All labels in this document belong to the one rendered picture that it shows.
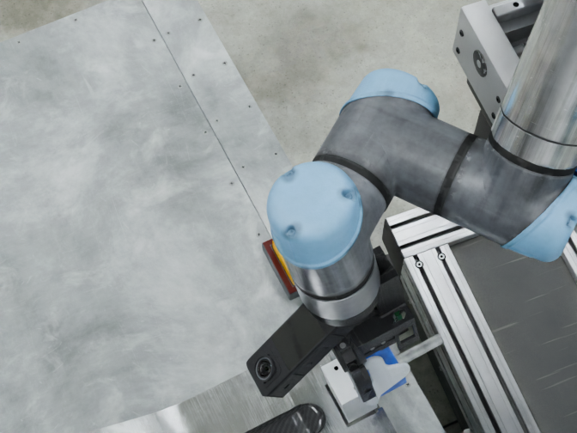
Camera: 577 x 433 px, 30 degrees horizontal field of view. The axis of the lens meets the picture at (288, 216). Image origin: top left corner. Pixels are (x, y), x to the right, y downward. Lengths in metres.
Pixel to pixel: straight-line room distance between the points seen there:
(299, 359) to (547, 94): 0.34
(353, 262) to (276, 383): 0.19
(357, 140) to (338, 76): 1.59
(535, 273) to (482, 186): 1.17
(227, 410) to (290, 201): 0.42
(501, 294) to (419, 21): 0.81
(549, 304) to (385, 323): 1.03
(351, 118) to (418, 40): 1.64
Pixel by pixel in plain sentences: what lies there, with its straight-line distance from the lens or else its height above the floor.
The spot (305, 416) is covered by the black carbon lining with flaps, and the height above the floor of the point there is 0.89.
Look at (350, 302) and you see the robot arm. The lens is 0.93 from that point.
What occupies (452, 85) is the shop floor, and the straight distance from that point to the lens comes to 2.48.
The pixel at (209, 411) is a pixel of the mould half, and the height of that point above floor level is 0.88.
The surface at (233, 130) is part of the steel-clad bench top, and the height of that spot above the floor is 0.80.
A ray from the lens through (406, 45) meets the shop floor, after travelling 2.53.
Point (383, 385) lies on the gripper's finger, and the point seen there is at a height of 0.99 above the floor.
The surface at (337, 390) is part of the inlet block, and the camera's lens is 1.15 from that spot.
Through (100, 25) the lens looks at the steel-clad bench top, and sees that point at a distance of 1.58.
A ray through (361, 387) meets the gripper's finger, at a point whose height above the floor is 1.04.
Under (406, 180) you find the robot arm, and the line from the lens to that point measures 0.90.
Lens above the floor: 2.04
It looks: 63 degrees down
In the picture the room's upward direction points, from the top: 2 degrees counter-clockwise
